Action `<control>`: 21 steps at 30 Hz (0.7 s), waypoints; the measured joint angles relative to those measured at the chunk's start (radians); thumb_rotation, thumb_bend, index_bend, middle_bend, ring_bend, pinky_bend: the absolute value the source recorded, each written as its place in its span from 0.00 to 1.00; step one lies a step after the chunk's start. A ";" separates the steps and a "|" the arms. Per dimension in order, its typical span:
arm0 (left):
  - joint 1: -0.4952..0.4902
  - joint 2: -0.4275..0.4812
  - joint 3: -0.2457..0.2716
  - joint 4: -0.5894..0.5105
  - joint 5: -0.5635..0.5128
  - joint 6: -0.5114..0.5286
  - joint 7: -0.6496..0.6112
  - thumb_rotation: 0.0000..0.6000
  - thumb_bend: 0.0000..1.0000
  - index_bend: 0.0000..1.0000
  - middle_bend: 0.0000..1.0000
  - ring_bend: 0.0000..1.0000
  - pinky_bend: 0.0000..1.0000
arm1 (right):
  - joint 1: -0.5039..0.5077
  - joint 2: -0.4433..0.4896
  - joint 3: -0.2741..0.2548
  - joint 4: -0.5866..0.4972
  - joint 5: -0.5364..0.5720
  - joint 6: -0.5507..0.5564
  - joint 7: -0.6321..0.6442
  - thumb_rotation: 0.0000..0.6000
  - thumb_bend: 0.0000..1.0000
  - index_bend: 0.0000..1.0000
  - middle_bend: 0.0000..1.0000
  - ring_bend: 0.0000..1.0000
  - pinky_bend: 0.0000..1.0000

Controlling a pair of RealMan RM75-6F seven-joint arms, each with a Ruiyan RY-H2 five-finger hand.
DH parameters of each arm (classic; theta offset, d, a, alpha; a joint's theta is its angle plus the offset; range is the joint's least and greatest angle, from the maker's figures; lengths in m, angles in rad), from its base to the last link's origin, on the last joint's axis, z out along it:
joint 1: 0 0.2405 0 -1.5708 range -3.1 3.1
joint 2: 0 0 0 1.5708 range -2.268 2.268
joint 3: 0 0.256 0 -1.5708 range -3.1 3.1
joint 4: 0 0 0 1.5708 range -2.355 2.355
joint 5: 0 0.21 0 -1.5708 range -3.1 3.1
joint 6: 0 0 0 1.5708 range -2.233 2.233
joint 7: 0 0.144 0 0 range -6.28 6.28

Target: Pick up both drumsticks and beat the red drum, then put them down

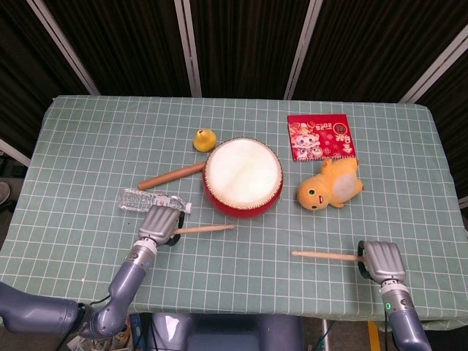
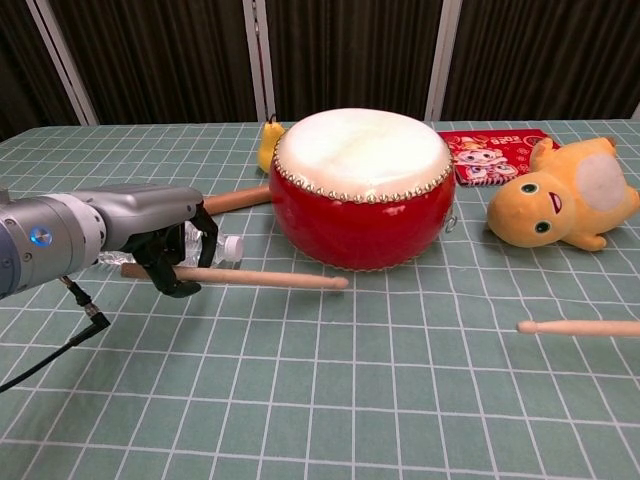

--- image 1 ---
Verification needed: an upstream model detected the red envelope packet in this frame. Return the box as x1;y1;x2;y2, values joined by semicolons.
287;113;358;163

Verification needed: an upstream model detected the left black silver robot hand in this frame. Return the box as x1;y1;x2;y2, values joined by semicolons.
137;204;186;247

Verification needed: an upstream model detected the green checked tablecloth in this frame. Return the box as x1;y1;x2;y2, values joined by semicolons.
2;94;468;333

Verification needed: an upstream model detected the silver table leg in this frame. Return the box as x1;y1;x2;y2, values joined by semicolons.
320;316;331;351

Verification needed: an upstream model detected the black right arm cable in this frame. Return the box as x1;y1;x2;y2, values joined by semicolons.
381;317;391;351

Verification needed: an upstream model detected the brown wooden rolling pin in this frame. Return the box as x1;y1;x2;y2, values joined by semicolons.
137;161;208;192

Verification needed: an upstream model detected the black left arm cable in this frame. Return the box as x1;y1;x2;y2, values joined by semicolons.
87;291;113;306

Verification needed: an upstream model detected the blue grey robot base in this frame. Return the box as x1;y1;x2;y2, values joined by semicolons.
151;313;305;351

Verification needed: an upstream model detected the clear plastic water bottle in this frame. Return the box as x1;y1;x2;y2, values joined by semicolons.
117;187;194;216

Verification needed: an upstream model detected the white partition post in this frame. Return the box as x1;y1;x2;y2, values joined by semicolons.
399;26;468;105
0;137;31;168
173;0;203;98
283;0;323;100
26;0;100;96

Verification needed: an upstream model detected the light wooden drumstick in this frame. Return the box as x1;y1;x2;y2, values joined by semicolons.
290;249;365;263
171;223;235;236

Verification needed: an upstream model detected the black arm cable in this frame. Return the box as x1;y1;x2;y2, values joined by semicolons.
87;291;113;306
381;317;391;351

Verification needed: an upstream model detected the yellow plush chick toy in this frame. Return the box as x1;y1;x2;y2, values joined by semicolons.
295;156;366;212

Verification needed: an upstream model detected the red drum with white skin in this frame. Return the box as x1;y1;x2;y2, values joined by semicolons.
202;137;284;221

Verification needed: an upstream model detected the blue box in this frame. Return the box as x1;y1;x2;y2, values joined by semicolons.
129;314;143;338

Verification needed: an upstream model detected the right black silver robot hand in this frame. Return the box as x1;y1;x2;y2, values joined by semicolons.
357;239;408;284

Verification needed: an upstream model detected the yellow pear toy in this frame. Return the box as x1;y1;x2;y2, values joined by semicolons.
192;128;217;153

